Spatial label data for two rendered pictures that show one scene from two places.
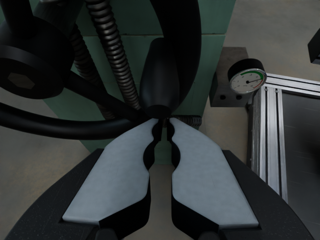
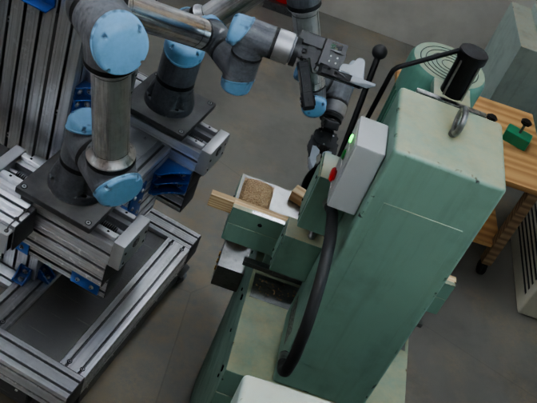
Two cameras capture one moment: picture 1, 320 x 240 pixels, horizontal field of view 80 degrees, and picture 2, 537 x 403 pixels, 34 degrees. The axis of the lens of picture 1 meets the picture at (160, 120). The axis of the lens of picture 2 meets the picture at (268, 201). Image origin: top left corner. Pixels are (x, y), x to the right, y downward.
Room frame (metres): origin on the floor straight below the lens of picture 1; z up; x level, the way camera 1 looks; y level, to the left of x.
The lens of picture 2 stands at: (2.12, -0.45, 2.37)
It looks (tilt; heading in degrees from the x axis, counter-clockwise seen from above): 40 degrees down; 170
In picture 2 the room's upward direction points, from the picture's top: 23 degrees clockwise
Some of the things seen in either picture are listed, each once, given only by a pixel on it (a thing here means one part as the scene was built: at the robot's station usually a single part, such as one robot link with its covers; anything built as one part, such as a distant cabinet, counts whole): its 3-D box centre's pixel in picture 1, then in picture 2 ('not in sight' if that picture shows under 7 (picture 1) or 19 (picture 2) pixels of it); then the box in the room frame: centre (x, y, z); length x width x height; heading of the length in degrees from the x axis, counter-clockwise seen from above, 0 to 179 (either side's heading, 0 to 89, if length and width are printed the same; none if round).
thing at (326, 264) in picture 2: not in sight; (305, 295); (0.88, -0.09, 1.12); 0.33 x 0.05 x 0.36; 175
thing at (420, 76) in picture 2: not in sight; (419, 120); (0.48, 0.08, 1.35); 0.18 x 0.18 x 0.31
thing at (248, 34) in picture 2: not in sight; (252, 36); (0.37, -0.33, 1.36); 0.11 x 0.08 x 0.09; 85
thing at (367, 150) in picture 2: not in sight; (357, 165); (0.79, -0.09, 1.40); 0.10 x 0.06 x 0.16; 175
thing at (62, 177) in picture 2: not in sight; (80, 171); (0.43, -0.64, 0.87); 0.15 x 0.15 x 0.10
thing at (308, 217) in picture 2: not in sight; (327, 194); (0.68, -0.09, 1.22); 0.09 x 0.08 x 0.15; 175
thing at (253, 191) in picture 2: not in sight; (257, 193); (0.37, -0.18, 0.91); 0.12 x 0.09 x 0.03; 175
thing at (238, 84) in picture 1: (244, 78); not in sight; (0.25, -0.16, 0.65); 0.06 x 0.04 x 0.08; 85
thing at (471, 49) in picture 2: not in sight; (455, 87); (0.62, 0.07, 1.53); 0.08 x 0.08 x 0.17; 85
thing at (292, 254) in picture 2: not in sight; (296, 249); (0.65, -0.09, 1.02); 0.09 x 0.07 x 0.12; 85
